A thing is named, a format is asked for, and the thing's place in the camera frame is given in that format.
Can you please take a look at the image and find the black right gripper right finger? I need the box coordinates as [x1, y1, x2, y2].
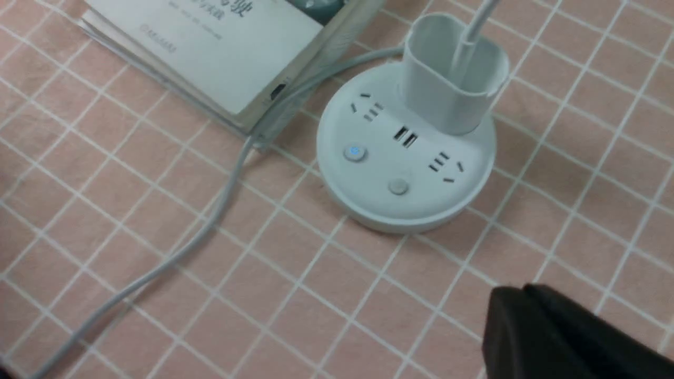
[524, 284, 673, 378]

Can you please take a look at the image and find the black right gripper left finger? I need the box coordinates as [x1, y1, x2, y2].
[482, 286, 585, 378]

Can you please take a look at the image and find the white desk lamp base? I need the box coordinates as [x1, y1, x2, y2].
[316, 1, 510, 234]

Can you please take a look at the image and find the white paperback book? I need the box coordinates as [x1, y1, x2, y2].
[78, 1, 384, 136]

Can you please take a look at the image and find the pink checkered tablecloth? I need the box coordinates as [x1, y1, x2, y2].
[1, 1, 673, 378]

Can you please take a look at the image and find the white power cable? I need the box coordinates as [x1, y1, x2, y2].
[26, 46, 406, 379]

